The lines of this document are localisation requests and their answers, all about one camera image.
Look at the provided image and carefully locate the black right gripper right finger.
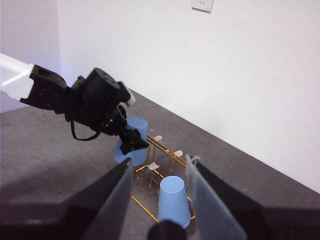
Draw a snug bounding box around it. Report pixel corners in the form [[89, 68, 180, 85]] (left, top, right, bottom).
[[185, 154, 320, 240]]

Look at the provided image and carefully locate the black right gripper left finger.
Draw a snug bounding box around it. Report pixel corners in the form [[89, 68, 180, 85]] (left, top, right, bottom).
[[0, 157, 133, 240]]

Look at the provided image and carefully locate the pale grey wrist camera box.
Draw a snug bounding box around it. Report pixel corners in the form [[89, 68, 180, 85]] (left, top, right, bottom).
[[119, 81, 137, 108]]

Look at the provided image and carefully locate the gold wire cup rack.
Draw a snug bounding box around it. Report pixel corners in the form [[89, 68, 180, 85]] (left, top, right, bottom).
[[131, 134, 197, 223]]

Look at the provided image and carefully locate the white wall socket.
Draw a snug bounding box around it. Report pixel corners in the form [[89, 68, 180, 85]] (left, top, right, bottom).
[[191, 0, 215, 13]]

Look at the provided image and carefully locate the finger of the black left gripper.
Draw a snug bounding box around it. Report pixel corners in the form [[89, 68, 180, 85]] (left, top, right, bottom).
[[119, 127, 150, 155]]

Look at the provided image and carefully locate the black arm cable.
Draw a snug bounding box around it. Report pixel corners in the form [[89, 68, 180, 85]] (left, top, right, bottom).
[[69, 119, 101, 142]]

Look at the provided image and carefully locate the blue ribbed cup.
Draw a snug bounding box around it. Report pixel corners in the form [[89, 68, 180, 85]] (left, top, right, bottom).
[[157, 175, 192, 230], [112, 116, 149, 166]]

